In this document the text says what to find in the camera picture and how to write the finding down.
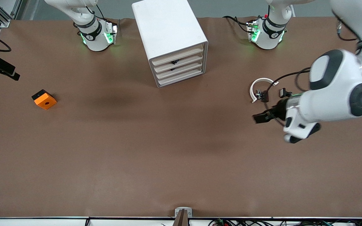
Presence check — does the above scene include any white curved plastic part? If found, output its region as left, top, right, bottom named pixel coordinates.
left=250, top=78, right=279, bottom=104

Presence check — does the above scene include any orange box with black base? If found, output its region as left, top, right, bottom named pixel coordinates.
left=31, top=89, right=57, bottom=110

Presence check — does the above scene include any brown table mat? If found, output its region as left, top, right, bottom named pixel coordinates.
left=0, top=16, right=362, bottom=218

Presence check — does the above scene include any black cable tangle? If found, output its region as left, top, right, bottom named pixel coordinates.
left=209, top=218, right=362, bottom=226

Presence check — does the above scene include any black left arm base cable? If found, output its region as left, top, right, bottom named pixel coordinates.
left=223, top=16, right=251, bottom=33

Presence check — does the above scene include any black arm base cable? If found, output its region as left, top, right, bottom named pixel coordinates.
left=223, top=16, right=251, bottom=33
left=86, top=4, right=107, bottom=21

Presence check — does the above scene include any black right arm base cable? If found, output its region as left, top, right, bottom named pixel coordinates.
left=86, top=4, right=107, bottom=21

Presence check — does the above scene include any grey metal bracket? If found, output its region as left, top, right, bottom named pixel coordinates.
left=175, top=207, right=193, bottom=218

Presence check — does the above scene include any dark brown camera post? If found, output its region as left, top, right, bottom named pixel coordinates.
left=172, top=209, right=189, bottom=226

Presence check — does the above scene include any white table edge rail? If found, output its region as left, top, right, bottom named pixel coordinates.
left=0, top=217, right=362, bottom=226

